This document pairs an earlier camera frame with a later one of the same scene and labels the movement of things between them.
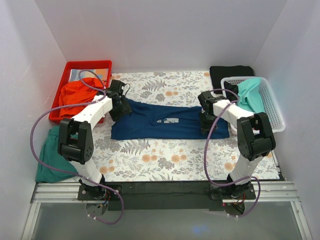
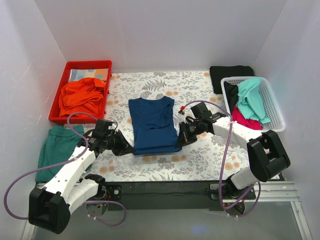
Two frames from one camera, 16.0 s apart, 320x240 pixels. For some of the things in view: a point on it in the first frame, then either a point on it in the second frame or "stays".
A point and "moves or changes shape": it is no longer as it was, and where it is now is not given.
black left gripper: (122, 111) to (119, 143)
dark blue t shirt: (155, 122) moves or changes shape
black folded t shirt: (218, 72) stays
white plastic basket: (270, 106) stays
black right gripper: (207, 122) to (186, 133)
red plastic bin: (55, 115) stays
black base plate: (187, 196) stays
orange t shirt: (76, 93) stays
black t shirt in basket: (231, 96) stays
